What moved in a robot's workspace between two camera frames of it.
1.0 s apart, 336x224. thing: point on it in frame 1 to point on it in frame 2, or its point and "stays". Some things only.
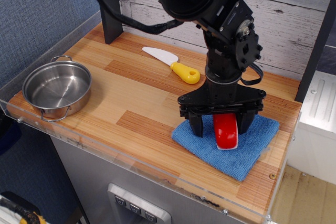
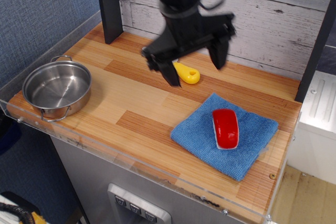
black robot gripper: (217, 98) to (186, 34)
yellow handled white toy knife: (188, 75) stays
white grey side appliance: (312, 149) stays
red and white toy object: (226, 128) stays
